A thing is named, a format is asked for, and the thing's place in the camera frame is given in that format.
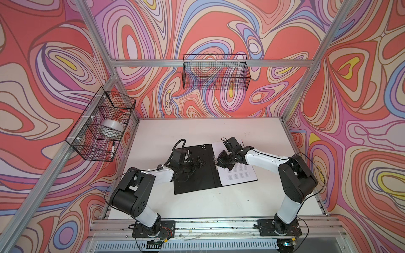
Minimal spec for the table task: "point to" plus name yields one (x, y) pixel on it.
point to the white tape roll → (112, 129)
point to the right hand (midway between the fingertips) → (216, 166)
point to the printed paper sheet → (239, 173)
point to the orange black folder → (207, 176)
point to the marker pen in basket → (113, 149)
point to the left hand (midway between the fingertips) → (203, 166)
